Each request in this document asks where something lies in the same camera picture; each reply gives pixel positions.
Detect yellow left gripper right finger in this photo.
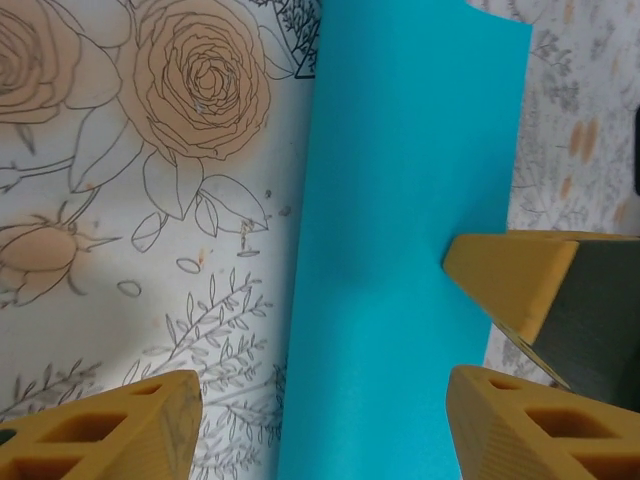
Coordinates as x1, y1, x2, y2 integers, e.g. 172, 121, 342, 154
444, 364, 640, 480

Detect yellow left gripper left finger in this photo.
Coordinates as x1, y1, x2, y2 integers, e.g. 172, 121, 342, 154
0, 369, 204, 480

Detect teal cloth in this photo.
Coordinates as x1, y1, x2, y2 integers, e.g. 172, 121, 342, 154
273, 0, 535, 480

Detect floral print tablecloth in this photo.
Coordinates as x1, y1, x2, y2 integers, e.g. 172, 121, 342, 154
0, 0, 640, 480

